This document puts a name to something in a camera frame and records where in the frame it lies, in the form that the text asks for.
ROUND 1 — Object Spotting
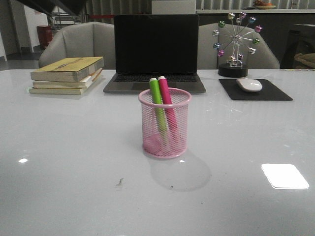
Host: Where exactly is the green highlighter pen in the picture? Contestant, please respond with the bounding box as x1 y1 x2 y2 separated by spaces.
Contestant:
149 77 169 148

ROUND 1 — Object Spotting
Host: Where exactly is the pink highlighter pen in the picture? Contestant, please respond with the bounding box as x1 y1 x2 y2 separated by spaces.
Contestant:
157 75 179 153

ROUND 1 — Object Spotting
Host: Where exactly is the pink mesh pen holder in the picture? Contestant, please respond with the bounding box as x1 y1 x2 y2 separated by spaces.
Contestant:
138 88 191 159

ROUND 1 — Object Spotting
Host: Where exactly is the grey open laptop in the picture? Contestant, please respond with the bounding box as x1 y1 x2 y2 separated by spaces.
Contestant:
103 14 206 94

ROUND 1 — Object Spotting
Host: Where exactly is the middle beige book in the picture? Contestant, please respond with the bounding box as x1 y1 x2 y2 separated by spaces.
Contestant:
33 69 102 89

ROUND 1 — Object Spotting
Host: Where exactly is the beige book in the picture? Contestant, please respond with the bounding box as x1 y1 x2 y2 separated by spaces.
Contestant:
29 86 90 95
33 69 102 89

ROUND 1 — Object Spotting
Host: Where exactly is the right grey armchair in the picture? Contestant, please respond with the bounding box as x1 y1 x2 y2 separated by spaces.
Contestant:
197 23 280 69

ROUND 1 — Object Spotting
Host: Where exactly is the grey armchair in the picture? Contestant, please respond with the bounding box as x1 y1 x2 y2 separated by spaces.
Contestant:
197 23 280 69
38 22 116 69

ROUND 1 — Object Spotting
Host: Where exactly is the white computer mouse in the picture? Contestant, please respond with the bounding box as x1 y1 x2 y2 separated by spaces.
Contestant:
236 78 263 92

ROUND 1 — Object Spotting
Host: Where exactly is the top yellow book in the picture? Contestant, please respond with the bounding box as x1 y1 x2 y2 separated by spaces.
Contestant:
31 57 104 82

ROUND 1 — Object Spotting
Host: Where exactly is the left grey armchair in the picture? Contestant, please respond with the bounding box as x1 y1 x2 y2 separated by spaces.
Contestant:
38 22 116 69

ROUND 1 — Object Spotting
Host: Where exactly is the white box behind laptop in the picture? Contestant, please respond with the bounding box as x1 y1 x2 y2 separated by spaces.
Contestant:
152 0 196 15

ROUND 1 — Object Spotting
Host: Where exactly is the black mouse pad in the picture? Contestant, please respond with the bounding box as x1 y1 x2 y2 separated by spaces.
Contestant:
218 78 294 101

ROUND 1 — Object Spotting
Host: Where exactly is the ferris wheel desk toy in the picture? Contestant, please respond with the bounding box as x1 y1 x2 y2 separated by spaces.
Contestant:
212 11 262 78

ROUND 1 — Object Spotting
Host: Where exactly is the bottom beige book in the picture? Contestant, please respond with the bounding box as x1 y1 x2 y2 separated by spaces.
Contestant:
29 86 90 95

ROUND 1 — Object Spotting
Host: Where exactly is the red bin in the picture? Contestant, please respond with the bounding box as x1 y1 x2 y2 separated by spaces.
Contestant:
37 26 53 49

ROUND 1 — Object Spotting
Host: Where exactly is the fruit bowl on counter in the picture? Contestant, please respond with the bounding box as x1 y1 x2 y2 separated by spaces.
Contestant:
253 0 276 10

